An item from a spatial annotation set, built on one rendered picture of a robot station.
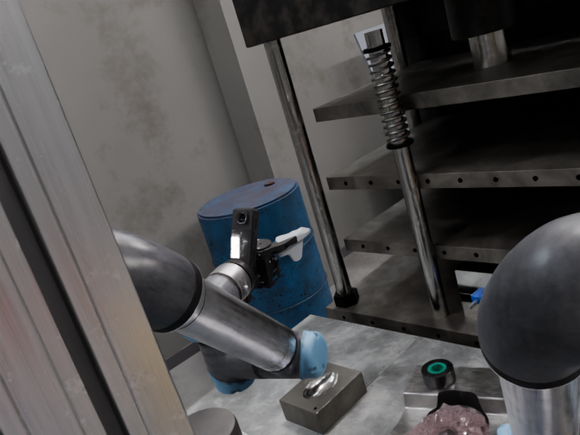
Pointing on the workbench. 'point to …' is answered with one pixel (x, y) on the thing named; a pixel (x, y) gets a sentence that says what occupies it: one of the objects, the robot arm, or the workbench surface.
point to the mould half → (476, 375)
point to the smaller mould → (324, 398)
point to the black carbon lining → (459, 400)
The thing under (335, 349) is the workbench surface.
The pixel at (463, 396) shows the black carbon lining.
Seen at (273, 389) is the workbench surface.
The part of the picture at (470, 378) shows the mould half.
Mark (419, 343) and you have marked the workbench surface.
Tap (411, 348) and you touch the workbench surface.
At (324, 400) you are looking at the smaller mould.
